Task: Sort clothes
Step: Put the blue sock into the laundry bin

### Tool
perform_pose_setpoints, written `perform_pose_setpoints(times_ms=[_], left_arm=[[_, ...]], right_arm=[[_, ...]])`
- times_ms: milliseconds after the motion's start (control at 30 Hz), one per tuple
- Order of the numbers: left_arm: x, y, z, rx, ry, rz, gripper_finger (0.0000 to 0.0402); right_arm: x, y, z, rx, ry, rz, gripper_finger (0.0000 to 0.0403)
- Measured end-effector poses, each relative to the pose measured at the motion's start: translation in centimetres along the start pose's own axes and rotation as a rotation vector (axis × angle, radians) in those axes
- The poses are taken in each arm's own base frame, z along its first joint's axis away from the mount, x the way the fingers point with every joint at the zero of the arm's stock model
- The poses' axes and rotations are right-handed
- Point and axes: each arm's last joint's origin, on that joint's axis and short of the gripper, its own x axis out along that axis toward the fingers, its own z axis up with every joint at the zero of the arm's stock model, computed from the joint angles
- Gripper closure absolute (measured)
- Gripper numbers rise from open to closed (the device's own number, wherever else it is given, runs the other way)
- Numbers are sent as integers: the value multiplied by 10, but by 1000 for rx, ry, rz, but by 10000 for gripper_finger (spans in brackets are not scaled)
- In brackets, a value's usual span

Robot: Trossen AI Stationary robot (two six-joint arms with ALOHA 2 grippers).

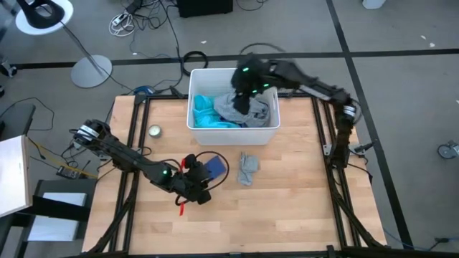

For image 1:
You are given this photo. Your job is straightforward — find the small black electronics box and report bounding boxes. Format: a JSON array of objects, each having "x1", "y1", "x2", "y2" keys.
[{"x1": 56, "y1": 166, "x2": 87, "y2": 180}]

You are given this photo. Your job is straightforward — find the grey sock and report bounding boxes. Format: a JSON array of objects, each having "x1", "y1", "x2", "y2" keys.
[{"x1": 237, "y1": 151, "x2": 260, "y2": 187}]

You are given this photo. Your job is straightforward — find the black left gripper cable loop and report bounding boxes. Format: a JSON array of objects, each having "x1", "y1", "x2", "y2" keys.
[{"x1": 193, "y1": 150, "x2": 231, "y2": 192}]

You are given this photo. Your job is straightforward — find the grey caster wheel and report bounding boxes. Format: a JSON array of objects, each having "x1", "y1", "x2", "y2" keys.
[{"x1": 437, "y1": 140, "x2": 459, "y2": 161}]

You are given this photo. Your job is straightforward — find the white plastic storage bin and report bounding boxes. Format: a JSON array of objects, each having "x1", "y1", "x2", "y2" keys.
[{"x1": 186, "y1": 67, "x2": 281, "y2": 146}]

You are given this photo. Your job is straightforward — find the black aluminium table frame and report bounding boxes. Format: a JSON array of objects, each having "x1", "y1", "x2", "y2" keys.
[{"x1": 84, "y1": 91, "x2": 388, "y2": 258}]

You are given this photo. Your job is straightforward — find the white power strip with cable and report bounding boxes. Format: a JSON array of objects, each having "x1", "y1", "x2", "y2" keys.
[{"x1": 108, "y1": 12, "x2": 136, "y2": 37}]

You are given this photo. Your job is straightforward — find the white board with wooden edge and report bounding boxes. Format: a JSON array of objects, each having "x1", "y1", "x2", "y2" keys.
[{"x1": 0, "y1": 135, "x2": 34, "y2": 219}]

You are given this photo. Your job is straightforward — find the black caster wheel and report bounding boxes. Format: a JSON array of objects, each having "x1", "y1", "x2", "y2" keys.
[{"x1": 0, "y1": 59, "x2": 18, "y2": 78}]

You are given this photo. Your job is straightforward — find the blue cable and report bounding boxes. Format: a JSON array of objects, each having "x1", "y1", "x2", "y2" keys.
[
  {"x1": 134, "y1": 85, "x2": 156, "y2": 96},
  {"x1": 383, "y1": 229, "x2": 433, "y2": 251}
]

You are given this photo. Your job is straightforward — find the white object on floor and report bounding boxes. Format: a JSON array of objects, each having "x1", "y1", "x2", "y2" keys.
[{"x1": 361, "y1": 0, "x2": 387, "y2": 10}]

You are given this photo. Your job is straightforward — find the black shelf stand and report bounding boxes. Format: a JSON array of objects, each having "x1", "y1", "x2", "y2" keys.
[{"x1": 10, "y1": 178, "x2": 98, "y2": 258}]

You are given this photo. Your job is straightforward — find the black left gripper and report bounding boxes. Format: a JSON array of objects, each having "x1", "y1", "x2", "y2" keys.
[{"x1": 177, "y1": 153, "x2": 217, "y2": 205}]

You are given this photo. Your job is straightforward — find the tangled black floor cables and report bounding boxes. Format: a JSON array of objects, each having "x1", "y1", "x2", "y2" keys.
[{"x1": 121, "y1": 0, "x2": 182, "y2": 60}]

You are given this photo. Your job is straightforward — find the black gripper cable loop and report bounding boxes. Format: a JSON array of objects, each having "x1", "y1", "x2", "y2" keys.
[
  {"x1": 239, "y1": 42, "x2": 288, "y2": 57},
  {"x1": 193, "y1": 150, "x2": 231, "y2": 192}
]

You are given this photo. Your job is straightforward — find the coiled black cable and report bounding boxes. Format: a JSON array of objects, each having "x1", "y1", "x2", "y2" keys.
[{"x1": 181, "y1": 50, "x2": 209, "y2": 77}]

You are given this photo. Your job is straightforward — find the turquoise shirt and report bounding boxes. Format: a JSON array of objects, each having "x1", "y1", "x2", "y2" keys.
[{"x1": 192, "y1": 94, "x2": 242, "y2": 129}]

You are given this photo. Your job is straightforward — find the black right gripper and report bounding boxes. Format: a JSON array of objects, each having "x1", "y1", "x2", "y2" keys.
[{"x1": 233, "y1": 53, "x2": 276, "y2": 97}]

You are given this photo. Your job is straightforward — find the grey shirt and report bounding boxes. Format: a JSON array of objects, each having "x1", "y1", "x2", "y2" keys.
[{"x1": 214, "y1": 90, "x2": 271, "y2": 128}]

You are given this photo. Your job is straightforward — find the black flat panel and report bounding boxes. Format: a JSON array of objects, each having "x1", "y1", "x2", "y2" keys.
[{"x1": 0, "y1": 103, "x2": 37, "y2": 141}]

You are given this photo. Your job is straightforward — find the floor stand with round base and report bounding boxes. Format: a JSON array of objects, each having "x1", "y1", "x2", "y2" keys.
[{"x1": 14, "y1": 0, "x2": 113, "y2": 89}]

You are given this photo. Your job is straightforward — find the black right gripper cable loop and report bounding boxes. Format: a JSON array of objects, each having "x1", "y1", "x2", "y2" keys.
[{"x1": 239, "y1": 42, "x2": 288, "y2": 57}]

